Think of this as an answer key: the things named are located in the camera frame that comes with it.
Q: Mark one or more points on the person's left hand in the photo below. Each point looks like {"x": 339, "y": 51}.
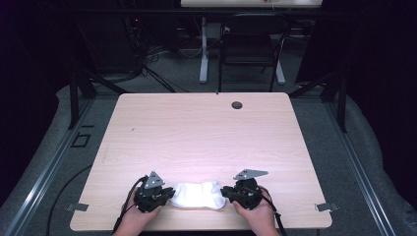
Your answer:
{"x": 137, "y": 219}

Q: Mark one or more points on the black metal stand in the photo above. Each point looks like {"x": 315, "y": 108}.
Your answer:
{"x": 74, "y": 101}
{"x": 341, "y": 98}

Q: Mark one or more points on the aluminium floor rail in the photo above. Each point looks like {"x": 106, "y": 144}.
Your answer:
{"x": 42, "y": 177}
{"x": 360, "y": 170}

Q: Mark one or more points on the person's right hand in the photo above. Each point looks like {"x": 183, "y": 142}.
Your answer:
{"x": 259, "y": 218}

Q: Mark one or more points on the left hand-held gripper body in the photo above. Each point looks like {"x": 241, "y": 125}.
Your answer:
{"x": 149, "y": 196}

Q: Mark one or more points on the white sock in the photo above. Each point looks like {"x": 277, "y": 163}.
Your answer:
{"x": 214, "y": 196}
{"x": 187, "y": 195}

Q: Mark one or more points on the black folding chair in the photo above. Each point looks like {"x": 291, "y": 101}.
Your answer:
{"x": 250, "y": 42}

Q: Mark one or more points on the white desk with legs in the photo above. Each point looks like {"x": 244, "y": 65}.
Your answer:
{"x": 204, "y": 49}

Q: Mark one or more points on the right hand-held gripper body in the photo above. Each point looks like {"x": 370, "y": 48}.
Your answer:
{"x": 247, "y": 195}

